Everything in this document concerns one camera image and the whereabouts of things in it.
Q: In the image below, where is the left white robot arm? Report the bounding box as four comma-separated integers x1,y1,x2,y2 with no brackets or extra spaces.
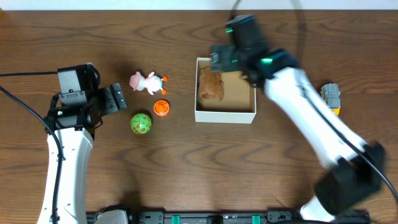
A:
38,83,127,223

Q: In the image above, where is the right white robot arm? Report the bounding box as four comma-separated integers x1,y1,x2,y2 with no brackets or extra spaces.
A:
211,45,387,222

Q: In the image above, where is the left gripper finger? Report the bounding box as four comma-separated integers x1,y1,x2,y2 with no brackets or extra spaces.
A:
116,99,127,110
111,83,124,101

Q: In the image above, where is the green patterned ball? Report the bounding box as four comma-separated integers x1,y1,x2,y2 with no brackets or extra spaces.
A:
130,113,152,134

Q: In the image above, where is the pink white duck toy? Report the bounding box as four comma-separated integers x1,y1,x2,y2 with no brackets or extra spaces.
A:
129,72,168,95

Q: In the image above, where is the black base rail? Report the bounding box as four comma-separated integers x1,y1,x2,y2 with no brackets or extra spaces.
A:
86,205,373,224

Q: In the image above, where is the brown plush toy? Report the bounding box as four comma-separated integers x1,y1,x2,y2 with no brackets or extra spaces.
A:
198,67,224,101

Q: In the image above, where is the orange patterned ball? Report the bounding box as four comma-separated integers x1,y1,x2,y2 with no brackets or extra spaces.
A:
154,100,170,117

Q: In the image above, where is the black cable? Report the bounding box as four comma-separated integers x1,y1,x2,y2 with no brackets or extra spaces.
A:
228,0,398,203
0,71,65,224

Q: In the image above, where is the white cardboard box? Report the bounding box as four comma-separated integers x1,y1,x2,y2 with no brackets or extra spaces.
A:
194,58,256,124

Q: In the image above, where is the right black cable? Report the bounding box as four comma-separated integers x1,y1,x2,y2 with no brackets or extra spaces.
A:
228,0,398,203

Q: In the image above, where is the yellow grey toy truck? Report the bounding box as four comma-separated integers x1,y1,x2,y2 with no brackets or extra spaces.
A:
320,83,341,116

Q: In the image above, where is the left black cable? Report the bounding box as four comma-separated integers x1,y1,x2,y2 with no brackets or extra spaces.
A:
0,71,65,224

